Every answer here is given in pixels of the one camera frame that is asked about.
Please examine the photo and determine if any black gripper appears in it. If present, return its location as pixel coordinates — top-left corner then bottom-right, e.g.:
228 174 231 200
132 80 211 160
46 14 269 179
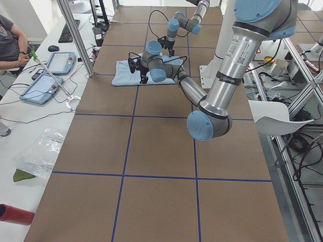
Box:
128 56 149 84
157 36 175 57

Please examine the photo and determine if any light blue button-up shirt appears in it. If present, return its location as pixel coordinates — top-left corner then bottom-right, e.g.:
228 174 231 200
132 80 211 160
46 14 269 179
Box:
112 54 183 86

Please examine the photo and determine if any idle robot arm base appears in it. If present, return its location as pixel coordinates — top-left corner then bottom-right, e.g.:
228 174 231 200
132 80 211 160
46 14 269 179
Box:
301 36 322 73

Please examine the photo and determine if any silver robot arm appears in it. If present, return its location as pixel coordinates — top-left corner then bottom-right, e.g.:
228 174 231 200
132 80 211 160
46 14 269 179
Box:
128 1 298 141
157 0 210 57

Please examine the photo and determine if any far blue teach pendant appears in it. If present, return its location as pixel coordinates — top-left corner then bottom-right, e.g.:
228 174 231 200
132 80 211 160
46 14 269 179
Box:
47 52 76 75

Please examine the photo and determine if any blue teach pendant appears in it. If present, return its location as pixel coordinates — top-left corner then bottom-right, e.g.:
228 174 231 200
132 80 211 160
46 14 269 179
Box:
19 74 63 104
47 52 76 75

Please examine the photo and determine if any black keyboard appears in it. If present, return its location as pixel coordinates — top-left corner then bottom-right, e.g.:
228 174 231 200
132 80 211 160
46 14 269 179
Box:
58 24 73 43

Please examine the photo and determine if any black computer mouse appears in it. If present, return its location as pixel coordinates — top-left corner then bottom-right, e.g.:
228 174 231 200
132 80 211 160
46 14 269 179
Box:
47 45 60 52

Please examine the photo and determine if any near blue teach pendant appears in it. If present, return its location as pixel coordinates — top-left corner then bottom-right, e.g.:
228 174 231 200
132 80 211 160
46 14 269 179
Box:
19 74 63 104

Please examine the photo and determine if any long metal reaching stick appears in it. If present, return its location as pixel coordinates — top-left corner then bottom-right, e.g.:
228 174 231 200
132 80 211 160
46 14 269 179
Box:
29 50 81 103

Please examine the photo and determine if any white plastic chair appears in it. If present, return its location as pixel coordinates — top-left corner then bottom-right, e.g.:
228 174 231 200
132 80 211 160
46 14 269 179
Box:
248 100 314 136

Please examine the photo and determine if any seated person grey shirt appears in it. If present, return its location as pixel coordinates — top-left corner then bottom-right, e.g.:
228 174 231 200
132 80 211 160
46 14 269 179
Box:
1 15 30 70

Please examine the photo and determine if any clear plastic bag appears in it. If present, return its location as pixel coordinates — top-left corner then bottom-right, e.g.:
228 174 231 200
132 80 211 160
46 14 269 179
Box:
14 127 67 179

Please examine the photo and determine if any green cloth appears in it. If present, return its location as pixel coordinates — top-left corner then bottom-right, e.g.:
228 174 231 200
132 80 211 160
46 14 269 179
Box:
13 169 35 183

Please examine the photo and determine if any red cylindrical bottle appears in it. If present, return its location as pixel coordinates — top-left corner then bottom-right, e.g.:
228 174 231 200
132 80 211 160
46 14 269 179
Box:
1 204 35 225

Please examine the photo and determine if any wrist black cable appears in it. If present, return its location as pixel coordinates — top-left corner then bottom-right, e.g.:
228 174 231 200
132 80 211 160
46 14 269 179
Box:
148 9 190 42
128 51 189 85

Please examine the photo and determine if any aluminium frame post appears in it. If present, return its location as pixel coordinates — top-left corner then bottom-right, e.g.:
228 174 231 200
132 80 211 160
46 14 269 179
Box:
57 0 94 77

